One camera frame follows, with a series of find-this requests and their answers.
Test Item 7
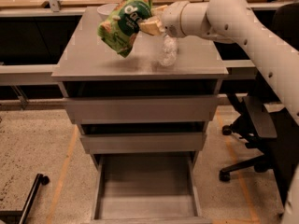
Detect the green rice chip bag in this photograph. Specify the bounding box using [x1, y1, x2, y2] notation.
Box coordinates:
[97, 0, 152, 57]

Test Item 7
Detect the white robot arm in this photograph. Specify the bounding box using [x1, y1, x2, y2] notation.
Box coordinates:
[138, 0, 299, 123]

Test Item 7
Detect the grey top drawer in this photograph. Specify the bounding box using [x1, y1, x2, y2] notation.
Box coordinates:
[65, 95, 218, 124]

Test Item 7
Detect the grey drawer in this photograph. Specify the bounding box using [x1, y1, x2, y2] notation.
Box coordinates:
[80, 133, 206, 154]
[65, 95, 218, 124]

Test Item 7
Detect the grey drawer cabinet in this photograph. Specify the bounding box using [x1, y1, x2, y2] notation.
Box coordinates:
[52, 7, 227, 224]

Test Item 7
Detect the grey middle drawer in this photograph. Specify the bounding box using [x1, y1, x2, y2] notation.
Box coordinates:
[80, 133, 206, 154]

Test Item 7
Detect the open bottom drawer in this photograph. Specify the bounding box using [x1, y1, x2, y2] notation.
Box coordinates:
[90, 153, 212, 224]

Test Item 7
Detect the clear plastic water bottle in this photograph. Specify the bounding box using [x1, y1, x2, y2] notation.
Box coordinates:
[158, 35, 178, 67]

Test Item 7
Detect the white ceramic bowl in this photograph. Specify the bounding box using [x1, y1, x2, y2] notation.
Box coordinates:
[97, 4, 117, 21]

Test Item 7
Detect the black office chair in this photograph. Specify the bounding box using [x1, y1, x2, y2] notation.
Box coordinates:
[218, 2, 299, 210]

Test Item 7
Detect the black wheeled stand leg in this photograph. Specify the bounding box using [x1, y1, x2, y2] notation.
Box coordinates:
[0, 174, 50, 224]

